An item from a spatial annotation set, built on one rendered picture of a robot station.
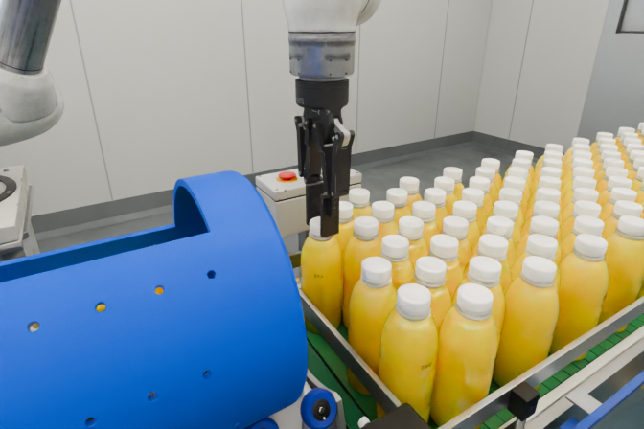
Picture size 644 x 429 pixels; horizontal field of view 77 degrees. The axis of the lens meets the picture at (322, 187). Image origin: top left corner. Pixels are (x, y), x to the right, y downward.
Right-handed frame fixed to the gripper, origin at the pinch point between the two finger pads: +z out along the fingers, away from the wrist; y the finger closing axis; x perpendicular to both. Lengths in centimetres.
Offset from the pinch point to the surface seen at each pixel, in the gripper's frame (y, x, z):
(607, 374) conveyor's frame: 31.7, 31.4, 22.2
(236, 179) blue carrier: 10.0, -16.6, -11.6
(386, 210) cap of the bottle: 1.8, 11.6, 2.1
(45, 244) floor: -254, -70, 111
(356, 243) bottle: 4.2, 3.9, 5.1
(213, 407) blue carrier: 23.4, -24.6, 3.4
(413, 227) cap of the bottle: 8.8, 11.3, 2.1
